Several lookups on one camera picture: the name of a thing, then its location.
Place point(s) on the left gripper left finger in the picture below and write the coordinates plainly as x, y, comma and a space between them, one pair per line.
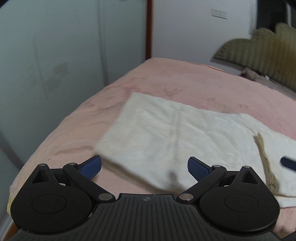
53, 201

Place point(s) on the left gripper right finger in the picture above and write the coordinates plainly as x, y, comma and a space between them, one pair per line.
234, 202

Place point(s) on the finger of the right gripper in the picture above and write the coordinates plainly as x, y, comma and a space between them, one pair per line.
288, 163

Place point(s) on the white pants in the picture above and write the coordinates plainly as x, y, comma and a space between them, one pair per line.
153, 138

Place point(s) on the pink bed blanket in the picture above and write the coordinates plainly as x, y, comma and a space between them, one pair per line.
141, 212

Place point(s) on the grey patterned pillow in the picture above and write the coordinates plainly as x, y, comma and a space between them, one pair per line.
265, 80

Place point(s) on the olive green headboard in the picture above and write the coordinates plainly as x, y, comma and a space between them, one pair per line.
270, 53

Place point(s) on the glass wardrobe door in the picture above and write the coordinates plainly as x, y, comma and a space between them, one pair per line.
54, 56

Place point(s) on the dark window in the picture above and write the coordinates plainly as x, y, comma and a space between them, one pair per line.
270, 13

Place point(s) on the white wall switch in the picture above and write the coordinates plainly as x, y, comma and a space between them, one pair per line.
219, 13

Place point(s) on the brown wooden door frame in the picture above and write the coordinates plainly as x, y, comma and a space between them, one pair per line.
149, 28

